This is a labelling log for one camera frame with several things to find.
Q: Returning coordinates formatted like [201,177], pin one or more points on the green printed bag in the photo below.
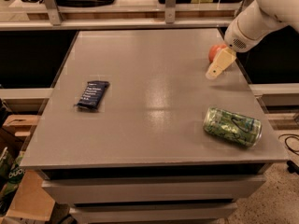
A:
[9,190]

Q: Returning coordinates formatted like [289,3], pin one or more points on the upper grey drawer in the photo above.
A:
[151,189]

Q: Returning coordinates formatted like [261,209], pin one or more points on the grey drawer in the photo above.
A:
[151,189]
[152,212]

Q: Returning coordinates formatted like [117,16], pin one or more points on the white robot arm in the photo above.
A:
[286,11]

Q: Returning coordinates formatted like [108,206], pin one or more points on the lower grey drawer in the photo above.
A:
[152,212]

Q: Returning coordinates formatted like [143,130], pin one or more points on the middle metal shelf bracket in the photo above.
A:
[170,11]

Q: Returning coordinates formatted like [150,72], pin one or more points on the green soda can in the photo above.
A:
[233,127]

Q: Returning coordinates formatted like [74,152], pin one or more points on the dark blue rxbar wrapper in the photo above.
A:
[91,98]

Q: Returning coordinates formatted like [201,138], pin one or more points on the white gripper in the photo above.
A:
[235,38]

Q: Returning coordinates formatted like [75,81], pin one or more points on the red apple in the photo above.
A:
[213,51]

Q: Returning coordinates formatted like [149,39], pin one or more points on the brown cardboard box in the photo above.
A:
[30,204]

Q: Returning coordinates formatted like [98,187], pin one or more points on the left metal shelf bracket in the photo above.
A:
[53,12]

